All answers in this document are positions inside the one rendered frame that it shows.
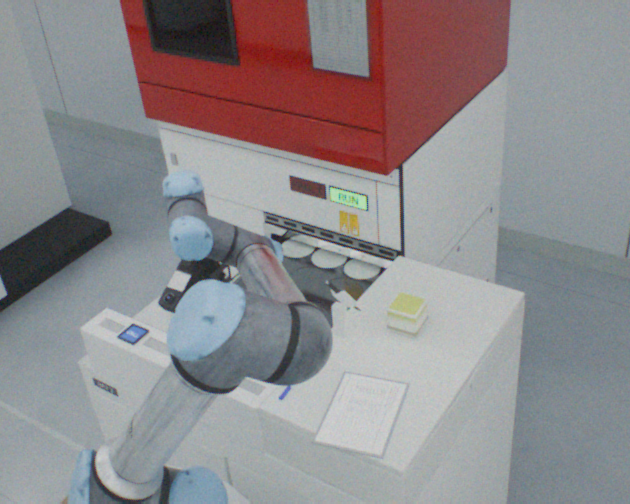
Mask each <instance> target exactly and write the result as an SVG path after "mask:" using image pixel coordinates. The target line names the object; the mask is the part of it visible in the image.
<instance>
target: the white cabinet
mask: <svg viewBox="0 0 630 504"><path fill-rule="evenodd" d="M520 349H521V339H520V340H519V342H518V343H517V345H516V347H515V348H514V350H513V351H512V353H511V354H510V356H509V357H508V359H507V361H506V362H505V364H504V365H503V367H502V368H501V370H500V371H499V373H498V375H497V376H496V378H495V379H494V381H493V382H492V384H491V385H490V387H489V389H488V390H487V392H486V393H485V395H484V396H483V398H482V399H481V401H480V403H479V404H478V406H477V407H476V409H475V410H474V412H473V413H472V415H471V417H470V418H469V420H468V421H467V423H466V424H465V426H464V428H463V429H462V431H461V432H460V434H459V435H458V437H457V438H456V440H455V442H454V443H453V445H452V446H451V448H450V449H449V451H448V452H447V454H446V456H445V457H444V459H443V460H442V462H441V463H440V465H439V466H438V468H437V470H436V471H435V473H434V474H433V476H432V477H431V479H430V480H429V482H428V484H427V485H426V487H425V488H424V490H423V491H422V493H421V494H420V496H419V498H418V499H417V501H416V502H415V504H506V503H507V492H508V481H509V470H510V459H511V448H512V437H513V426H514V415H515V404H516V393H517V382H518V371H519V360H520ZM79 366H80V369H81V372H82V374H83V377H84V380H85V383H86V386H87V389H88V392H89V395H90V397H91V400H92V403H93V406H94V409H95V412H96V415H97V417H98V420H99V423H100V426H101V429H102V432H103V435H104V438H105V440H106V441H107V440H109V439H110V438H113V437H116V436H120V434H121V433H122V431H123V430H124V428H125V427H126V425H127V424H128V423H129V421H130V420H131V418H132V417H133V415H134V414H135V412H136V411H137V410H138V408H139V407H140V405H141V404H142V402H143V401H144V399H145V398H146V396H144V395H142V394H140V393H137V392H135V391H133V390H131V389H129V388H127V387H125V386H123V385H121V384H119V383H117V382H115V381H113V380H111V379H109V378H107V377H105V376H102V375H100V374H98V373H96V372H94V371H92V370H90V369H88V368H86V367H84V366H82V365H79ZM165 465H169V466H174V467H180V468H187V467H190V466H203V467H207V468H209V469H211V470H213V471H214V472H215V473H216V474H217V475H218V476H219V477H220V478H221V480H223V481H225V482H227V483H228V484H230V485H231V486H232V487H233V488H234V489H235V490H237V491H238V492H239V493H240V494H241V495H243V496H244V497H245V498H246V499H247V500H249V501H250V502H251V503H252V504H372V503H369V502H367V501H365V500H363V499H361V498H359V497H357V496H355V495H353V494H351V493H349V492H347V491H345V490H343V489H340V488H338V487H336V486H334V485H332V484H330V483H328V482H326V481H324V480H322V479H320V478H318V477H316V476H314V475H311V474H309V473H307V472H305V471H303V470H301V469H299V468H297V467H295V466H293V465H291V464H289V463H287V462H285V461H283V460H280V459H278V458H276V457H274V456H272V455H270V454H268V453H265V454H263V453H261V452H259V451H257V450H255V449H253V448H251V447H249V446H247V445H245V444H243V443H240V442H238V441H236V440H234V439H232V438H230V437H228V436H226V435H224V434H222V433H220V432H218V431H216V430H214V429H212V428H210V427H208V426H205V425H203V424H201V423H199V422H197V424H196V425H195V426H194V428H193V429H192V430H191V431H190V433H189V434H188V435H187V437H186V438H185V439H184V441H183V442H182V443H181V444H180V446H179V447H178V448H177V450H176V451H175V452H174V454H173V455H172V456H171V457H170V459H169V460H168V461H167V463H166V464H165Z"/></svg>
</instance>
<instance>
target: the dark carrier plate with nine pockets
mask: <svg viewBox="0 0 630 504"><path fill-rule="evenodd" d="M319 249H322V248H320V247H316V246H315V249H314V251H313V252H312V253H310V254H309V255H306V256H303V257H296V258H295V257H288V256H285V255H283V261H282V265H283V267H284V268H285V270H286V271H287V273H288V274H289V276H290V277H291V279H292V280H293V282H294V283H295V285H296V286H297V288H298V289H299V290H300V292H301V293H302V294H303V296H304V298H305V299H306V301H307V302H310V303H312V304H314V305H316V306H317V307H318V308H319V309H320V310H321V312H322V313H323V314H324V316H325V318H326V319H327V321H328V323H329V325H330V327H331V329H332V328H333V318H332V305H333V304H334V303H335V302H339V303H341V302H340V301H339V300H338V299H336V298H335V297H334V296H333V294H332V291H331V289H330V288H329V287H328V286H327V285H326V281H330V282H331V283H333V284H334V285H335V286H336V287H337V288H338V289H339V290H340V291H343V290H344V291H345V292H346V293H347V294H348V295H350V296H351V297H352V298H353V299H354V300H355V301H356V302H357V301H358V299H359V298H360V297H361V296H362V295H363V294H364V293H365V292H366V291H367V290H368V289H369V288H370V287H371V285H372V284H373V283H374V282H375V281H376V280H377V279H378V278H379V277H380V276H381V275H382V274H383V272H384V271H385V270H386V269H387V268H384V267H381V270H380V272H379V273H378V274H377V275H375V276H373V277H371V278H367V279H356V278H352V277H350V276H348V275H347V274H346V273H345V271H344V267H345V265H346V263H347V262H348V261H350V260H352V259H355V258H352V257H349V256H347V260H346V261H345V262H344V263H343V264H341V265H340V266H337V267H333V268H322V267H319V266H316V265H315V264H314V263H313V262H312V255H313V254H314V253H315V252H316V251H317V250H319ZM233 284H235V285H238V286H239V287H240V288H243V289H245V290H248V289H247V287H246V285H245V283H244V281H243V280H242V278H241V276H240V277H238V278H237V279H236V280H235V281H234V282H233Z"/></svg>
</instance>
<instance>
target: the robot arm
mask: <svg viewBox="0 0 630 504"><path fill-rule="evenodd" d="M163 191H164V193H163V196H164V197H165V200H166V205H167V216H168V223H169V232H168V235H169V240H170V242H171V246H172V250H173V252H174V253H175V254H176V255H177V256H178V257H179V258H181V261H180V263H179V265H178V266H177V268H176V270H175V272H174V274H173V275H172V277H171V279H170V281H169V283H168V284H167V286H166V288H165V290H164V292H163V293H162V295H161V297H160V299H159V301H158V305H159V306H160V307H162V308H163V309H164V310H166V311H169V312H172V313H175V314H174V315H173V316H172V318H171V320H170V323H169V327H168V331H167V347H168V349H169V356H170V360H171V362H170V363H169V365H168V366H167V368H166V369H165V371H164V372H163V373H162V375H161V376H160V378H159V379H158V381H157V382H156V384H155V385H154V386H153V388H152V389H151V391H150V392H149V394H148V395H147V397H146V398H145V399H144V401H143V402H142V404H141V405H140V407H139V408H138V410H137V411H136V412H135V414H134V415H133V417H132V418H131V420H130V421H129V423H128V424H127V425H126V427H125V428H124V430H123V431H122V433H121V434H120V436H116V437H113V438H110V439H109V440H107V441H105V442H104V443H103V444H102V445H101V447H100V448H99V449H98V451H96V450H94V449H93V448H91V449H83V450H82V451H81V452H80V454H79V456H78V458H77V461H76V464H75V467H74V471H73V475H72V479H71V484H70V489H69V496H68V504H228V494H227V490H226V487H225V485H224V484H223V482H222V480H221V478H220V477H219V476H218V475H217V474H216V473H215V472H214V471H213V470H211V469H209V468H207V467H203V466H190V467H187V468H185V469H183V470H182V469H177V468H173V467H168V466H164V465H165V464H166V463H167V461H168V460H169V459H170V457H171V456H172V455H173V454H174V452H175V451H176V450H177V448H178V447H179V446H180V444H181V443H182V442H183V441H184V439H185V438H186V437H187V435H188V434H189V433H190V431H191V430H192V429H193V428H194V426H195V425H196V424H197V422H198V421H199V420H200V418H201V417H202V416H203V414H204V413H205V412H206V411H207V409H208V408H209V407H210V405H211V404H212V403H213V401H214V400H215V399H216V398H217V396H218V395H226V394H229V393H231V392H233V391H234V390H235V389H236V388H237V387H238V386H239V385H240V384H241V382H242V381H243V380H244V379H245V378H246V377H248V378H252V379H255V380H259V381H262V382H265V383H270V384H273V385H279V386H292V385H297V384H301V383H303V382H305V381H308V380H310V379H311V378H313V377H314V376H315V375H317V374H318V373H319V372H320V371H321V370H322V369H323V368H324V366H325V365H326V363H327V362H328V360H329V358H330V355H331V352H332V346H333V336H332V331H331V327H330V325H329V323H328V321H327V319H326V318H325V316H324V314H323V313H322V312H321V310H320V309H319V308H318V307H317V306H316V305H314V304H312V303H310V302H307V301H306V299H305V298H304V296H303V295H302V293H301V292H300V290H299V289H298V288H297V286H296V285H295V283H294V282H293V280H292V279H291V277H290V276H289V274H288V273H287V271H286V270H285V268H284V267H283V265H282V261H283V255H284V254H283V247H282V245H281V244H280V243H279V242H276V241H274V240H272V239H271V238H269V237H267V236H263V235H259V234H257V233H254V232H251V231H249V230H246V229H244V228H241V227H238V226H236V225H233V224H230V223H228V222H225V221H223V220H220V219H218V218H215V217H212V216H210V215H208V211H207V206H206V200H205V195H204V186H203V185H202V181H201V177H200V176H199V174H197V173H196V172H194V171H190V170H182V171H177V172H174V173H171V174H169V175H168V176H167V177H166V178H165V179H164V180H163ZM219 262H221V263H222V264H221V265H220V263H219ZM230 266H232V267H235V268H237V270H238V272H239V274H240V276H241V278H242V280H243V281H244V283H245V285H246V287H247V289H248V290H245V289H243V288H240V287H239V286H238V285H235V284H233V283H228V282H229V281H231V280H232V277H231V272H230ZM225 268H228V273H229V276H228V277H227V278H226V279H225V276H226V273H225V272H224V269H225Z"/></svg>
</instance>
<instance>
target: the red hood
mask: <svg viewBox="0 0 630 504"><path fill-rule="evenodd" d="M119 2H120V6H121V10H122V15H123V19H124V24H125V28H126V33H127V37H128V42H129V46H130V50H131V55H132V59H133V64H134V68H135V73H136V77H137V81H138V86H139V90H140V95H141V99H142V104H143V108H144V113H145V117H146V118H149V119H154V120H158V121H162V122H166V123H170V124H174V125H178V126H183V127H187V128H191V129H195V130H199V131H203V132H207V133H211V134H216V135H220V136H224V137H228V138H232V139H236V140H240V141H244V142H249V143H253V144H257V145H261V146H265V147H269V148H273V149H277V150H282V151H286V152H290V153H294V154H298V155H302V156H306V157H310V158H315V159H319V160H323V161H327V162H331V163H335V164H339V165H344V166H348V167H352V168H356V169H360V170H364V171H368V172H372V173H377V174H381V175H385V176H388V175H389V174H390V173H391V172H392V171H393V170H395V169H396V168H397V167H398V166H399V165H400V164H401V163H402V162H403V161H404V160H405V159H407V158H408V157H409V156H410V155H411V154H412V153H413V152H414V151H415V150H416V149H417V148H419V147H420V146H421V145H422V144H423V143H424V142H425V141H426V140H427V139H428V138H429V137H430V136H432V135H433V134H434V133H435V132H436V131H437V130H438V129H439V128H440V127H441V126H442V125H444V124H445V123H446V122H447V121H448V120H449V119H450V118H451V117H452V116H453V115H454V114H456V113H457V112H458V111H459V110H460V109H461V108H462V107H463V106H464V105H465V104H466V103H467V102H469V101H470V100H471V99H472V98H473V97H474V96H475V95H476V94H477V93H478V92H479V91H481V90H482V89H483V88H484V87H485V86H486V85H487V84H488V83H489V82H490V81H491V80H493V79H494V78H495V77H496V76H497V75H498V74H499V73H500V72H501V71H502V70H503V69H504V68H506V67H507V59H508V43H509V27H510V10H511V0H119Z"/></svg>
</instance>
